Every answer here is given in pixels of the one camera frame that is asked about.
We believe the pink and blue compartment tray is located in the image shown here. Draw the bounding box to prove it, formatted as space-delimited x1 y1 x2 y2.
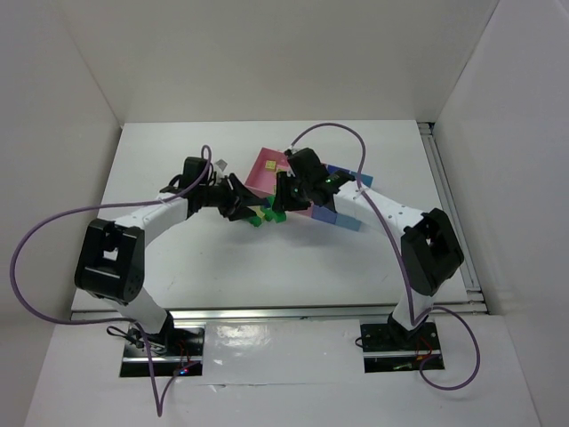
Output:
244 148 362 231

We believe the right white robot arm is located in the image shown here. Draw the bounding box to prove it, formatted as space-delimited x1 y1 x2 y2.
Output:
273 149 464 341

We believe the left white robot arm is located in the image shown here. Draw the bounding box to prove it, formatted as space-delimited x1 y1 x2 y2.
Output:
75 157 270 347

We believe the green yellow lego cluster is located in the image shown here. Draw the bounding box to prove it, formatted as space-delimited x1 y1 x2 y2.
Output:
247 196 287 228

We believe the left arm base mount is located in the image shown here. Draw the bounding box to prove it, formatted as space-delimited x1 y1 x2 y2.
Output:
107 326 205 378

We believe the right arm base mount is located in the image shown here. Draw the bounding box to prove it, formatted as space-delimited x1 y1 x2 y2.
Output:
354 322 445 374

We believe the aluminium rail right side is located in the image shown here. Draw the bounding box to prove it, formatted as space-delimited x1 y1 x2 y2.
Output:
417 122 485 303

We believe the aluminium rail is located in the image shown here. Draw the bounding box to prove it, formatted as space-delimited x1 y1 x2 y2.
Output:
417 122 485 303
71 301 488 322

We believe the aluminium rail front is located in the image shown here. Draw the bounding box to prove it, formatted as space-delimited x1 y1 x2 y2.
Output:
71 301 488 322

